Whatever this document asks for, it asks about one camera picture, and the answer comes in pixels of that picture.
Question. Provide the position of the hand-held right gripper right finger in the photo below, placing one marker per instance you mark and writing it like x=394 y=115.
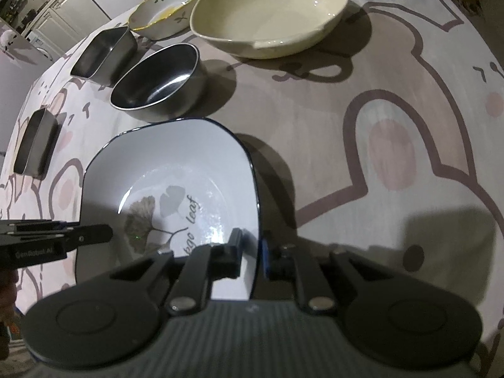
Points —
x=266 y=258

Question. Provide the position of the floral ceramic bowl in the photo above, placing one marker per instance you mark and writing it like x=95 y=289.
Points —
x=165 y=4

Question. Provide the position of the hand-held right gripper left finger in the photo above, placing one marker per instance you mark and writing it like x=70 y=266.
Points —
x=235 y=252

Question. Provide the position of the round steel bowl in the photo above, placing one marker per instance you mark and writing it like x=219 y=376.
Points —
x=157 y=75

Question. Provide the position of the white square leaf-print plate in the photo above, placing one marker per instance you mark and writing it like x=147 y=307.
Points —
x=177 y=157

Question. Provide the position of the rectangular steel container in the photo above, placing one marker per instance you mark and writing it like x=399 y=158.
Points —
x=33 y=141
x=100 y=49

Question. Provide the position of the bear print tablecloth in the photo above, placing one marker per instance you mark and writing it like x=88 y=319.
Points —
x=354 y=86

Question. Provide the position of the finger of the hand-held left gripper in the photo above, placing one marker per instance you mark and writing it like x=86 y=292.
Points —
x=92 y=235
x=43 y=225

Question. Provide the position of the white round object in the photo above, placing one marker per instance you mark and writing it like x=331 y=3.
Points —
x=6 y=40

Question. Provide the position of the white kitchen cabinet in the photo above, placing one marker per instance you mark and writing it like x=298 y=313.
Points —
x=67 y=19

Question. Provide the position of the large cream bowl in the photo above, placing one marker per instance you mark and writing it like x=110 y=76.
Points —
x=267 y=8

